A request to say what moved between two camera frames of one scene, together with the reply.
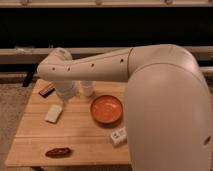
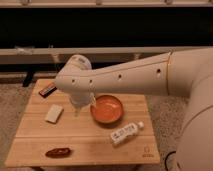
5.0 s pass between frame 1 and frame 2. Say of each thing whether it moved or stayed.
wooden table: stayed
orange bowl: stayed
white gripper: moved
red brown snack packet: stayed
